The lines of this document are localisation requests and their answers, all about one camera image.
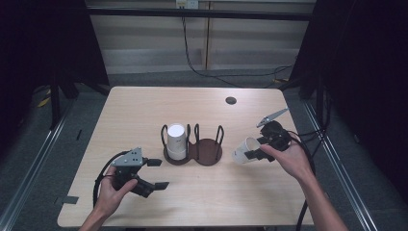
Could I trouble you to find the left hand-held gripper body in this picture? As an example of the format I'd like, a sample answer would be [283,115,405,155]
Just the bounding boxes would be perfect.
[111,146,156,198]

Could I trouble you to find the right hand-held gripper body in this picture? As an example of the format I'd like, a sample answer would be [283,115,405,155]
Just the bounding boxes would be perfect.
[256,107,293,153]

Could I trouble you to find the white paper cup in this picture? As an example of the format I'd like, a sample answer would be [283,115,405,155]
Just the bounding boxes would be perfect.
[231,137,262,165]
[166,123,189,161]

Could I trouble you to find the dark wire cup holder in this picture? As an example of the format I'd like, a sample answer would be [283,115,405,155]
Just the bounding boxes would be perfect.
[160,123,225,167]

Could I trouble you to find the person's right hand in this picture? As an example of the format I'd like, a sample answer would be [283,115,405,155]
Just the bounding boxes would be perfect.
[259,136,318,185]

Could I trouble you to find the person's left hand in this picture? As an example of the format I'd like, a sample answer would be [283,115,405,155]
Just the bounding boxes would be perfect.
[95,166,139,219]

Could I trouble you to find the grey tape strip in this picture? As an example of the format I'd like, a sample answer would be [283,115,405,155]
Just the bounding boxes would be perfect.
[54,194,80,206]

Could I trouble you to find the black metal stand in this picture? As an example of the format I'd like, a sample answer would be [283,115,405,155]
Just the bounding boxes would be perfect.
[49,71,63,131]

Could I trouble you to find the yellow floor object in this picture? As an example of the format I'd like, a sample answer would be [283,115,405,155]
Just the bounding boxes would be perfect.
[36,95,52,109]

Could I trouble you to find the black curtain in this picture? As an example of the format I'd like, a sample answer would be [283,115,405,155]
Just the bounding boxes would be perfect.
[0,0,111,158]
[288,0,408,196]

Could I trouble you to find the black horizontal bar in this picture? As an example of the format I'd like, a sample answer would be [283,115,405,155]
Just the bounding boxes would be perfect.
[87,7,313,22]

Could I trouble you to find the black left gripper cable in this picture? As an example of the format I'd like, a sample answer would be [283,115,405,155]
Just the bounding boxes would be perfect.
[92,149,133,208]

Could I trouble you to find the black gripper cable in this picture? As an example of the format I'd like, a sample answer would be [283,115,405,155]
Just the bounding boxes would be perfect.
[284,129,318,231]
[92,149,133,208]

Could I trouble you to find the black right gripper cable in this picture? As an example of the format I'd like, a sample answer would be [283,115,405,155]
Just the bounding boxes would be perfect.
[284,129,318,231]

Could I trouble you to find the black floor cables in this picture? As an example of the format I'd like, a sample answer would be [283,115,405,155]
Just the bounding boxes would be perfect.
[299,85,332,163]

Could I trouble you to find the aluminium floor rail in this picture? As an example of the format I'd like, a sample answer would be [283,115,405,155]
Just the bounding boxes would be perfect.
[302,100,380,231]
[0,99,75,231]

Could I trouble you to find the black wall cable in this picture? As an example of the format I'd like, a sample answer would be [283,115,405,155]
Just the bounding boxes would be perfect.
[180,7,293,90]

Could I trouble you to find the white wall outlet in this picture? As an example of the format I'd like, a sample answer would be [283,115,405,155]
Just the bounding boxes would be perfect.
[175,0,199,10]

